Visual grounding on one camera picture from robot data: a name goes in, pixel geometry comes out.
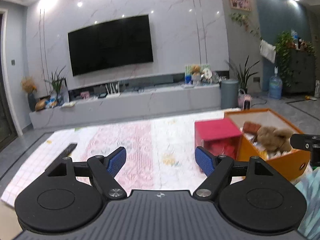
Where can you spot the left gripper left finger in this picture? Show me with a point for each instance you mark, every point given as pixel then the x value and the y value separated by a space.
pixel 70 195

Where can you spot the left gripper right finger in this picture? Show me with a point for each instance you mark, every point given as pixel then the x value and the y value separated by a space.
pixel 250 195

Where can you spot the brown plush towel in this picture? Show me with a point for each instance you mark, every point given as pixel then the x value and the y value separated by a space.
pixel 274 140

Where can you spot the orange storage box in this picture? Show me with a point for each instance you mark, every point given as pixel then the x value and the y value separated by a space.
pixel 291 165

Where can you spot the black remote control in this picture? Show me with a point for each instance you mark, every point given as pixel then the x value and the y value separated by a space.
pixel 68 150

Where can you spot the blue water jug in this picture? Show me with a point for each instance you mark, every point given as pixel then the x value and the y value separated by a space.
pixel 275 85

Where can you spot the dark grey cabinet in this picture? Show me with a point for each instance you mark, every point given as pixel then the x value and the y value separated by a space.
pixel 303 67

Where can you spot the small pink heater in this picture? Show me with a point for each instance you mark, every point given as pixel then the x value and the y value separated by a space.
pixel 244 100

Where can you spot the white tv console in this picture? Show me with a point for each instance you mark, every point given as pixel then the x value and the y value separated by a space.
pixel 132 105

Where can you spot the leafy floor plant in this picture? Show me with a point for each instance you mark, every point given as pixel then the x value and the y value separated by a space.
pixel 243 74

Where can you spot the grey round trash bin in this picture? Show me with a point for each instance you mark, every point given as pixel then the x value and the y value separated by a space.
pixel 229 93

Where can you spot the white lace tablecloth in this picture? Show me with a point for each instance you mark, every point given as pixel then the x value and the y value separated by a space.
pixel 159 153

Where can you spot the white hanging bag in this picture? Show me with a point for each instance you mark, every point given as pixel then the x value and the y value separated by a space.
pixel 268 51

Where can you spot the white wifi router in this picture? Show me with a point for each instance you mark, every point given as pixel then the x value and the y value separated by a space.
pixel 112 90

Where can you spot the green plant in glass vase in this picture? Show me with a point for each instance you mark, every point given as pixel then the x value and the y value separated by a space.
pixel 56 80

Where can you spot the dried flowers dark vase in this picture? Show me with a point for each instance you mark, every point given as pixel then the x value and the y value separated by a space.
pixel 28 85

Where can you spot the teddy bear on console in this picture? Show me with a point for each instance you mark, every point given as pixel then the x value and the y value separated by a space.
pixel 195 70

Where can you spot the framed wall picture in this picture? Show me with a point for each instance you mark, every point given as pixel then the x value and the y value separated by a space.
pixel 240 5

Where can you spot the black wall television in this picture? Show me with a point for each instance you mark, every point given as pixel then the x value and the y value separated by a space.
pixel 110 44

